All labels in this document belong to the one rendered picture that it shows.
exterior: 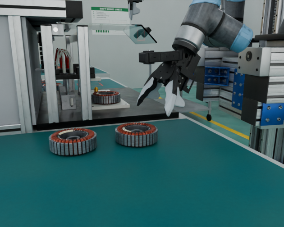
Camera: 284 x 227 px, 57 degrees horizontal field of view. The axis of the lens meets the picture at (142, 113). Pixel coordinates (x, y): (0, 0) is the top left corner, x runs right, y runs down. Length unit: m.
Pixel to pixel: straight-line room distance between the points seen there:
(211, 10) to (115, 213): 0.56
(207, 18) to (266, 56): 0.26
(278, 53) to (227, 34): 0.23
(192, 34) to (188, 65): 0.08
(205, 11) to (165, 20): 6.20
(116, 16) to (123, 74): 1.36
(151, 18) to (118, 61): 1.31
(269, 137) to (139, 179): 0.91
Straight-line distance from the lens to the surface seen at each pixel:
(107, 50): 6.46
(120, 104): 0.99
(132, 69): 6.63
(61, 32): 0.87
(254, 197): 0.49
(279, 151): 1.38
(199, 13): 0.75
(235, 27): 0.78
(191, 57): 0.75
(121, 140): 0.66
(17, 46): 0.80
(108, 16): 6.51
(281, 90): 0.97
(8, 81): 0.82
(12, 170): 0.60
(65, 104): 0.99
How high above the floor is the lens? 0.99
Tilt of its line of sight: 14 degrees down
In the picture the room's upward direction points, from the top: straight up
